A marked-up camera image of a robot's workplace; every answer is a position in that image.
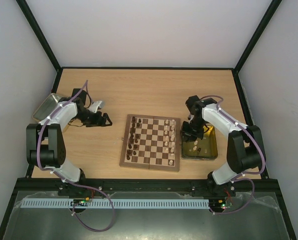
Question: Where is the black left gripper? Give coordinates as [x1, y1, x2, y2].
[74, 108, 112, 127]

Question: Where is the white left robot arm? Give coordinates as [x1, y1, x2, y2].
[26, 88, 112, 183]

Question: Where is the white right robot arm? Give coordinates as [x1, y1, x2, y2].
[181, 95, 266, 196]

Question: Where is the wooden chess board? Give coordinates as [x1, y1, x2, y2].
[119, 114, 181, 172]

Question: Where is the gold metal tin tray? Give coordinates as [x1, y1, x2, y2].
[181, 125, 218, 161]

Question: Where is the silver metal tray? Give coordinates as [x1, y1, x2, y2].
[32, 93, 63, 123]

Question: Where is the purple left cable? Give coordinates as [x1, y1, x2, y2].
[35, 79, 116, 233]

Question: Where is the black frame rail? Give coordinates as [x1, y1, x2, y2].
[13, 177, 282, 198]

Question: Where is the white slotted cable duct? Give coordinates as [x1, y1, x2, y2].
[21, 198, 209, 209]

